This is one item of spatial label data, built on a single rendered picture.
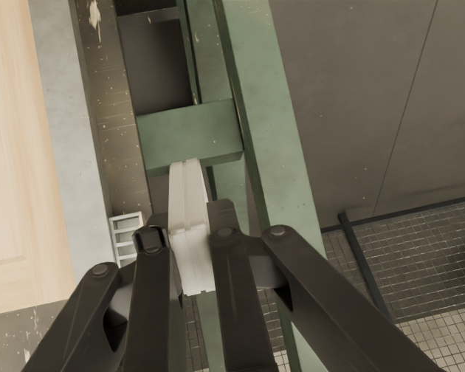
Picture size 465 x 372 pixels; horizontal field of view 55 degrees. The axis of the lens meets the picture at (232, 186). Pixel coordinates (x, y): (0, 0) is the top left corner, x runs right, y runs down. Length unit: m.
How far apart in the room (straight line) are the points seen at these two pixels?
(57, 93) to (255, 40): 0.26
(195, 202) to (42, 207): 0.44
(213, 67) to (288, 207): 0.50
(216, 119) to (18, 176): 0.27
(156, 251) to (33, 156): 0.47
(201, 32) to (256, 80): 0.38
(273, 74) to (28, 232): 0.36
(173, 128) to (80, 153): 0.14
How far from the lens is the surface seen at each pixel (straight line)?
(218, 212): 0.19
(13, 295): 0.62
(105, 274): 0.16
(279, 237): 0.15
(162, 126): 0.64
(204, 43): 0.95
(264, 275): 0.16
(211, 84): 1.01
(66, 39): 0.63
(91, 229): 0.57
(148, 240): 0.16
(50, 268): 0.60
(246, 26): 0.60
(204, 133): 0.64
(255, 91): 0.57
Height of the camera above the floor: 1.57
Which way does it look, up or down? 38 degrees down
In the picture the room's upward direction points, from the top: 166 degrees clockwise
